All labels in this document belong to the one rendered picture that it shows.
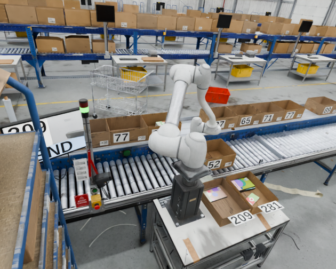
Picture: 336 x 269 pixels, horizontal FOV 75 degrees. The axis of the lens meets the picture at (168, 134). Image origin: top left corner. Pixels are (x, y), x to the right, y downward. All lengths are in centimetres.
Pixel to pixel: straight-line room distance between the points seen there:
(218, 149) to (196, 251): 127
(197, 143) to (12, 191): 100
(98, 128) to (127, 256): 135
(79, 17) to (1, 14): 159
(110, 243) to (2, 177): 194
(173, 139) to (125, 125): 120
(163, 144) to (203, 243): 78
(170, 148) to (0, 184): 95
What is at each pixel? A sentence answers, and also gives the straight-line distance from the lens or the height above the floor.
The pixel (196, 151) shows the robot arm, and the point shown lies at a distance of 142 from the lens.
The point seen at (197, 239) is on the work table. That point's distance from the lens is 179.
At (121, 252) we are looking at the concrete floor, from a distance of 257.
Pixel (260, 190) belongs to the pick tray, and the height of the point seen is 77.
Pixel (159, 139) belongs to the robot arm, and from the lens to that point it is 145.
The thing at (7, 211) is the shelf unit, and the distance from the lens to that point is 71.
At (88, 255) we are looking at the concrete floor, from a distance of 260.
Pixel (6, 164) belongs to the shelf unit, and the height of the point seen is 174.
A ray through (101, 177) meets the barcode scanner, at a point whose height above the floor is 109.
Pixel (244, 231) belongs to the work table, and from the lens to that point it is 194.
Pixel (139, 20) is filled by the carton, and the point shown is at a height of 158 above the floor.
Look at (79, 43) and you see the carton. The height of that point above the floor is 102.
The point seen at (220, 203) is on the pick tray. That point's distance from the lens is 204.
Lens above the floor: 223
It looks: 32 degrees down
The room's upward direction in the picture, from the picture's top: 6 degrees clockwise
